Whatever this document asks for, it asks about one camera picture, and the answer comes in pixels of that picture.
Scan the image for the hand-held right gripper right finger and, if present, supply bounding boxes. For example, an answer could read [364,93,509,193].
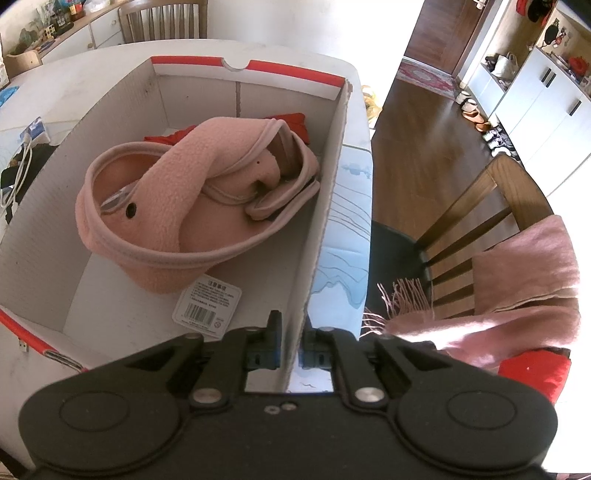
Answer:
[299,326,490,409]

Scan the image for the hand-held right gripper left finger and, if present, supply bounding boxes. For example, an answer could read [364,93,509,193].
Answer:
[95,310,283,409]

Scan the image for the white barcode tag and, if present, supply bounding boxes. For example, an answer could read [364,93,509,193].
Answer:
[172,280,243,334]

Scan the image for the red cardboard box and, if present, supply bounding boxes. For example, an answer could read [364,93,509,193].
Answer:
[0,55,356,393]

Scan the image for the pink fleece hat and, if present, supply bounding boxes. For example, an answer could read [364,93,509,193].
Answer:
[75,117,321,295]

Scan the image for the red cloth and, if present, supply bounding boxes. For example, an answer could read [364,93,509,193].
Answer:
[143,112,309,144]

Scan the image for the white charger cable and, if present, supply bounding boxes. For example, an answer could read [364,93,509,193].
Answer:
[0,134,35,208]

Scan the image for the white printed paper tag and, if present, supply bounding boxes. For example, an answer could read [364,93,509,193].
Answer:
[100,187,134,215]

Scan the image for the red garment on chair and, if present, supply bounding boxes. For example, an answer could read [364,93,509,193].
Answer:
[498,350,572,404]

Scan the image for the pink fringed scarf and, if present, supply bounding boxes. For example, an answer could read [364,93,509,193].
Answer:
[362,215,583,370]

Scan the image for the yellow plastic bag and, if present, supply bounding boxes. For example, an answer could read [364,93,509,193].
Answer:
[361,84,383,127]

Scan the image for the wooden chair with black seat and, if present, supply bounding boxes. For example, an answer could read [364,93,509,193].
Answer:
[369,154,561,324]

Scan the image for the row of shoes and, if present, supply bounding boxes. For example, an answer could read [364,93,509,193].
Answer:
[455,90,522,162]

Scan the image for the patterned red rug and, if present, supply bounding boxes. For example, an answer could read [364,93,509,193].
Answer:
[398,58,458,100]

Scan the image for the white bag in niche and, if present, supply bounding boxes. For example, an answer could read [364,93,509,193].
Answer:
[485,53,518,81]

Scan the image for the dark wooden door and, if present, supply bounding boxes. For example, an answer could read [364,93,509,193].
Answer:
[404,0,504,79]

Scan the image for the wooden slatted chair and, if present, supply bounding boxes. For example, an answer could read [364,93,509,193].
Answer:
[117,0,208,44]

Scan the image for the white wooden sideboard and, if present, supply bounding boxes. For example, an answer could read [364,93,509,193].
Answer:
[0,2,125,79]

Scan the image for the small cardboard box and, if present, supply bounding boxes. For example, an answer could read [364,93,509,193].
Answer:
[4,50,43,77]

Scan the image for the white charger and cables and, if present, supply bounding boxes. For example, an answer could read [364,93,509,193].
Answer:
[0,143,58,227]

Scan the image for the white wall cabinet unit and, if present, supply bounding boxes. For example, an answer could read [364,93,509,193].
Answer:
[464,0,591,204]

